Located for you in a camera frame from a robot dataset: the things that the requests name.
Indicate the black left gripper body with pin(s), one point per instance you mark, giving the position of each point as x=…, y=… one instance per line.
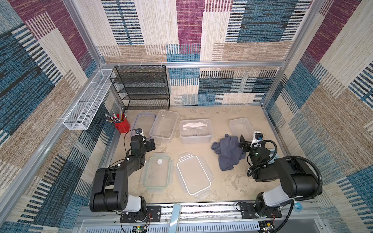
x=144, y=150

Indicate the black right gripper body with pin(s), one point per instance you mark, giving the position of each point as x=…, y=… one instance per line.
x=245, y=144

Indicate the clear lunch box base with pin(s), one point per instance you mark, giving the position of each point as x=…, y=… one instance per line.
x=241, y=127

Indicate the grey cleaning cloth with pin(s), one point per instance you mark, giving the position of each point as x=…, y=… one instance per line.
x=228, y=151

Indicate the blue-rimmed clear lunch box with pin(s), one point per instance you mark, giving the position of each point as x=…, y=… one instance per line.
x=163, y=128

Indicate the green-rimmed lunch box lid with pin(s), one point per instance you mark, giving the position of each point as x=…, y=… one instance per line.
x=157, y=172

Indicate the clear lunch box lid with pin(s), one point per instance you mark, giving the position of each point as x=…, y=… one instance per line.
x=194, y=175

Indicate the blue-rimmed clear lid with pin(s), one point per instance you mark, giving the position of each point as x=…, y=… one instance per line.
x=145, y=122

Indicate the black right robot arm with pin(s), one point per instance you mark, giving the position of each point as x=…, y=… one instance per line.
x=300, y=179

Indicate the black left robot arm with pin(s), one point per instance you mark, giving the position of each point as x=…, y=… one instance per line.
x=110, y=187

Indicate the red pencil cup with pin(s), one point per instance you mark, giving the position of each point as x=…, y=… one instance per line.
x=123, y=126

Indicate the pens in red cup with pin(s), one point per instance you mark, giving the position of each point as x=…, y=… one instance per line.
x=117, y=118

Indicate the black mesh shelf rack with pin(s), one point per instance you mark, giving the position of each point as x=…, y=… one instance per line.
x=142, y=87

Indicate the blue tape roll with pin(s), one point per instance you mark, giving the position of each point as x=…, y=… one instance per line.
x=297, y=207

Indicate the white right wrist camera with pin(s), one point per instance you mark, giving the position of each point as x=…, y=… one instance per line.
x=257, y=137

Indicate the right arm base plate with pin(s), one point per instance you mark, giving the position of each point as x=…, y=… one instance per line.
x=249, y=210

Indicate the white wire wall basket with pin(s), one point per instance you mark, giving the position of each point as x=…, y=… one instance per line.
x=83, y=112

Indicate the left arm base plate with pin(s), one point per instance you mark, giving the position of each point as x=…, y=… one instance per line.
x=152, y=213

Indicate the aluminium front rail frame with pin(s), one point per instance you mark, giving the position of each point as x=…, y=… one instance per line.
x=207, y=217

